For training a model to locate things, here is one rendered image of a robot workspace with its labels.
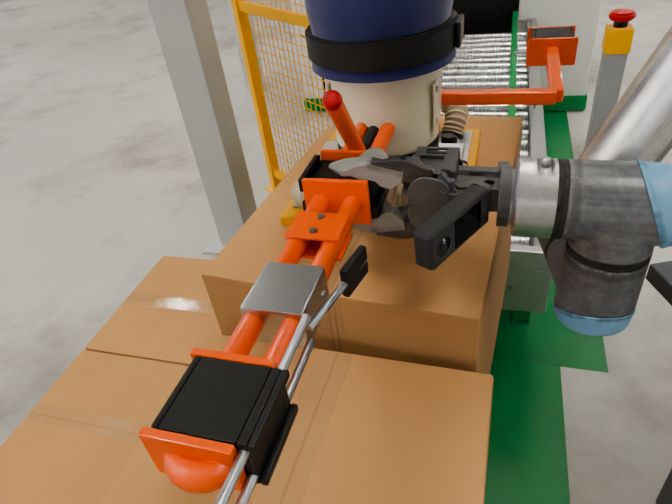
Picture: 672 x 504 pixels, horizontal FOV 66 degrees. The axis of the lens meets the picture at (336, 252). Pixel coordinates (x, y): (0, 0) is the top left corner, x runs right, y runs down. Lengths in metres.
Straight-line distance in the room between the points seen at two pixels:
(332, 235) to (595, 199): 0.27
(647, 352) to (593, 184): 1.55
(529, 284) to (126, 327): 1.09
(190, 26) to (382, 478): 1.86
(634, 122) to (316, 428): 0.53
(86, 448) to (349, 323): 0.74
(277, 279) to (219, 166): 1.91
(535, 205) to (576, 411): 1.34
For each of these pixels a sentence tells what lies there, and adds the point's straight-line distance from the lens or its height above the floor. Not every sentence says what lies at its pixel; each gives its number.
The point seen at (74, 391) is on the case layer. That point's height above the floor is 0.54.
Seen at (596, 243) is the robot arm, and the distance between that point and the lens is 0.63.
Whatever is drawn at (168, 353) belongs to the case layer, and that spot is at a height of 0.54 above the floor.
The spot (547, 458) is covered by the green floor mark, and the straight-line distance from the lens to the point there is 1.76.
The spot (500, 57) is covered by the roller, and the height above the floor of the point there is 0.55.
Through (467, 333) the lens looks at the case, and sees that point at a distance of 0.67.
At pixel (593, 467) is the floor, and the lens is 1.78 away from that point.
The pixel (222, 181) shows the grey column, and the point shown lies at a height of 0.38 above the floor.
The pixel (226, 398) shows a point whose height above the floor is 1.17.
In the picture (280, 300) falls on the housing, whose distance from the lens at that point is 0.48.
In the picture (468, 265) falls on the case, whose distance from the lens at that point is 0.73.
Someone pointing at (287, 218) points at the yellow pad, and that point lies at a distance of 0.83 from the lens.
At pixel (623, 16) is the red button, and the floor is 1.03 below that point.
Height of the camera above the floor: 1.47
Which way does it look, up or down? 37 degrees down
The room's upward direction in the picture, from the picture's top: 8 degrees counter-clockwise
